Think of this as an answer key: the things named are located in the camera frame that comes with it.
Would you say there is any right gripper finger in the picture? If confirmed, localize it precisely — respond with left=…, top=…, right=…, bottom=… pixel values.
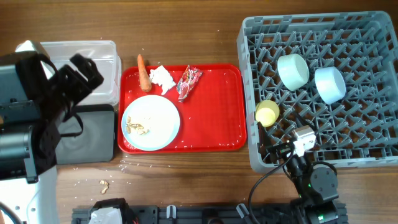
left=295, top=112, right=315, bottom=129
left=257, top=122, right=271, bottom=149

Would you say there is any yellow cup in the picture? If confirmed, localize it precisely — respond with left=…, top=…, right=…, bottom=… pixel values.
left=255, top=100, right=280, bottom=128

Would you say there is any light blue small bowl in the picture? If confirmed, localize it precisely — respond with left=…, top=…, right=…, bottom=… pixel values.
left=314, top=67, right=346, bottom=105

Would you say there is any mint green bowl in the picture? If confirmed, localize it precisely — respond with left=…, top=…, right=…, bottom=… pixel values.
left=277, top=54, right=309, bottom=91

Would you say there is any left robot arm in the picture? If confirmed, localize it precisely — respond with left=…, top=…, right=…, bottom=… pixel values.
left=1, top=40, right=104, bottom=223

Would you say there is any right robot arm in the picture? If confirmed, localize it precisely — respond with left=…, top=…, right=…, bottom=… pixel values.
left=248, top=112, right=348, bottom=223

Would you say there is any grey dishwasher rack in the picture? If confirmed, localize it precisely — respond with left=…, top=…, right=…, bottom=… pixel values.
left=237, top=11, right=397, bottom=173

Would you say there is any red serving tray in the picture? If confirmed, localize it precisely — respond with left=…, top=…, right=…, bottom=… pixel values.
left=117, top=63, right=247, bottom=154

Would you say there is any red snack wrapper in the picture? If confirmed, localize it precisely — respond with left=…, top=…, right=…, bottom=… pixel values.
left=177, top=65, right=203, bottom=103

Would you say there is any light blue plate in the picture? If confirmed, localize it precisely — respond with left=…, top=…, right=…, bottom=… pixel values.
left=121, top=95, right=180, bottom=151

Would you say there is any crumpled white tissue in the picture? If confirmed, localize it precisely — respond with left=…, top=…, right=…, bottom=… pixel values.
left=149, top=65, right=176, bottom=95

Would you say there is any orange carrot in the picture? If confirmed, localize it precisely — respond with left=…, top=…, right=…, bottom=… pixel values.
left=137, top=54, right=152, bottom=92

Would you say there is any food scrap on table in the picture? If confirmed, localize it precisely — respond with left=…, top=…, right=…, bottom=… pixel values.
left=99, top=180, right=109, bottom=194

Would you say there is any black tray bin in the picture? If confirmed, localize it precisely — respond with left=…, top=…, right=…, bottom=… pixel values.
left=55, top=105, right=116, bottom=165

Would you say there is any clear plastic bin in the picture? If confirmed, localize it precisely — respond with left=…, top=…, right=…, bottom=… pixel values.
left=14, top=40, right=122, bottom=106

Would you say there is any right black cable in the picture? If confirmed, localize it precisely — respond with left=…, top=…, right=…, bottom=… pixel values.
left=248, top=149, right=296, bottom=224

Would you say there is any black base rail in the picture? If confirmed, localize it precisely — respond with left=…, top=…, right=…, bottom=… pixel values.
left=71, top=198, right=348, bottom=224

